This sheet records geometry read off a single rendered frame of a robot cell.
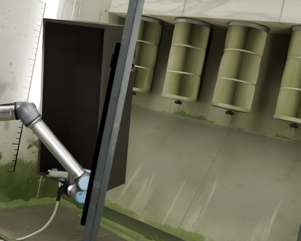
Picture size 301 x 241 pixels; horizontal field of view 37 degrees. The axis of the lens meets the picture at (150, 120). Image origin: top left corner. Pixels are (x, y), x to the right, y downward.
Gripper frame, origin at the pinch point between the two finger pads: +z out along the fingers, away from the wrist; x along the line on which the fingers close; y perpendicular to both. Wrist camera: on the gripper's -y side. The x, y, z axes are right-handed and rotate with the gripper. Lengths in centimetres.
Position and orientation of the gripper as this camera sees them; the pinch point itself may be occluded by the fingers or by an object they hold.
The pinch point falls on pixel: (62, 178)
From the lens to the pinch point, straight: 328.2
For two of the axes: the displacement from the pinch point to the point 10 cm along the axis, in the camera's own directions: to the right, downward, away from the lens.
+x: 8.1, 1.5, 5.7
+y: -2.3, 9.7, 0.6
